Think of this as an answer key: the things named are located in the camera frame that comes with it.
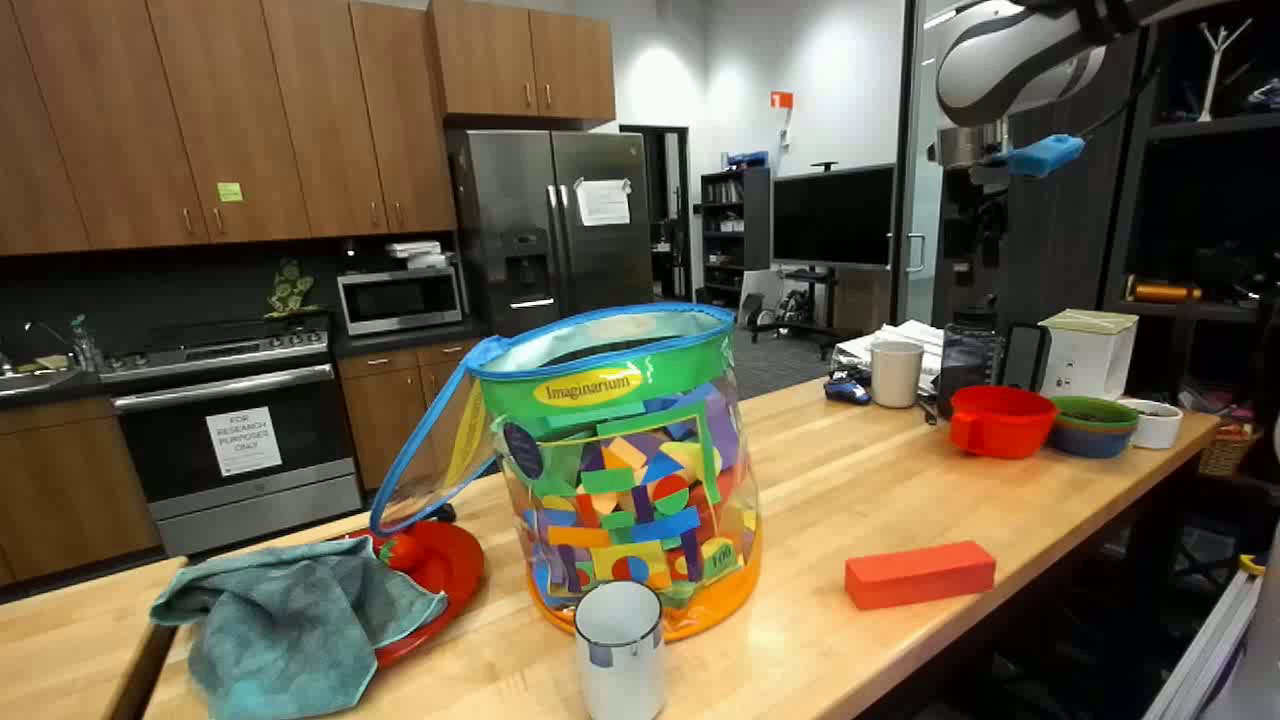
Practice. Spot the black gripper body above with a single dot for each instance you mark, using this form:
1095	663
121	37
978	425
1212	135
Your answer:
973	202

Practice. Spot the clear bag of foam blocks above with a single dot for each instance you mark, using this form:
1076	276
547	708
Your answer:
625	494

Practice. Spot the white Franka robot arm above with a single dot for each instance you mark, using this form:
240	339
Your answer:
1014	60

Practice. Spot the red rectangular block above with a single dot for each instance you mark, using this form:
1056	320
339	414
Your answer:
923	575

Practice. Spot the black television screen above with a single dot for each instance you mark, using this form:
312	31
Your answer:
833	218

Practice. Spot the stack of white papers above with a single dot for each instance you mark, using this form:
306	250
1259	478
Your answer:
933	341

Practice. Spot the black phone stand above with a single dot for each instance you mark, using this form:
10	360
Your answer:
1020	358

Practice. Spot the white paper cup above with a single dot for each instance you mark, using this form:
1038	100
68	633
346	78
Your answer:
896	375

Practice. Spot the white cardboard box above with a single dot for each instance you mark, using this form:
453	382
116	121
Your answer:
1086	354

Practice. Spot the black shelving unit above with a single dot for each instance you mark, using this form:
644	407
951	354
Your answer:
1200	202

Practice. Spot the small blue computer mouse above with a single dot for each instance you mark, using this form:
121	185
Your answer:
846	391

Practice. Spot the dark bookshelf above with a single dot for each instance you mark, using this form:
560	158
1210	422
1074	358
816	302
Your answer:
727	235

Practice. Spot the green and blue bowl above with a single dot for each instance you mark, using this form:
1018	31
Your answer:
1095	425

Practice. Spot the small white bowl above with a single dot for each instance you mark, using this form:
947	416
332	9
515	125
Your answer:
1156	425

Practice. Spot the paper sheet on refrigerator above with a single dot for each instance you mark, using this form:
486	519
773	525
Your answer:
603	202

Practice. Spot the black refrigerator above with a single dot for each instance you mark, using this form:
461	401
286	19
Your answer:
547	225

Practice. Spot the wooden cabinet above refrigerator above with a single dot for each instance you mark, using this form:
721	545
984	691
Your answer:
522	60

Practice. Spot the white metal cup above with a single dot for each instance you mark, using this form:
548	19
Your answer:
622	653

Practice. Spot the stainless microwave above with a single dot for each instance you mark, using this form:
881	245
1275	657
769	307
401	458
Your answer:
401	302

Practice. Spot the wooden base cabinet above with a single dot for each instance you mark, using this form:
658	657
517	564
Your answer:
65	494
385	401

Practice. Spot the red plate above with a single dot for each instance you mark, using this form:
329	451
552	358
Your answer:
450	561

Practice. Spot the small green plant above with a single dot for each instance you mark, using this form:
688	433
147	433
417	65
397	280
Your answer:
290	291

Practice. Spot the green sticky note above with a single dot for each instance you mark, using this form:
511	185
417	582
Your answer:
229	191

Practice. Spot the paper sheet on oven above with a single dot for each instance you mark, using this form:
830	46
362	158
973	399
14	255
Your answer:
247	440

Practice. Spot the stainless oven range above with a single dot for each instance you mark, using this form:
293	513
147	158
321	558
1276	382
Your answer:
240	453

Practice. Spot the teal cloth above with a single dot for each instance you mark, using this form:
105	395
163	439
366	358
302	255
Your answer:
286	624

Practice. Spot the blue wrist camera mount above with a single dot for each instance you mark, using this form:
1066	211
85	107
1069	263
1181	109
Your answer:
1047	152

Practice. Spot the long wooden wall cabinets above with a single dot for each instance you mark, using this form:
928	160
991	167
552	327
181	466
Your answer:
203	107

